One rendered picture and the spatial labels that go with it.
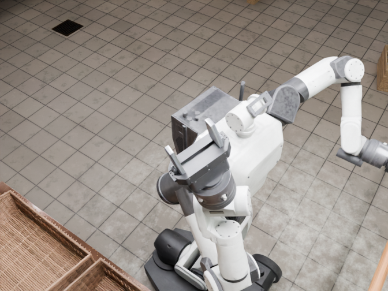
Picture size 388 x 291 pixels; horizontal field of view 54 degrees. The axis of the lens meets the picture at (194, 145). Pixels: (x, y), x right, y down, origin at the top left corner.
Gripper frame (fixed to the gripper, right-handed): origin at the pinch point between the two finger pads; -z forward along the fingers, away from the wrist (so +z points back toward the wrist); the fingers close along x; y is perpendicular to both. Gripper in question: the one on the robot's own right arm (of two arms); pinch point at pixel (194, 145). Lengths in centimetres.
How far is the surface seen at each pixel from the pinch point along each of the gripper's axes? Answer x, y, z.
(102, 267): -50, -44, 94
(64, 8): 12, -386, 170
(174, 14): 107, -312, 201
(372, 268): 65, 6, 200
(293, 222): 46, -43, 192
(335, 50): 205, -169, 235
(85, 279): -56, -40, 87
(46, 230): -66, -79, 96
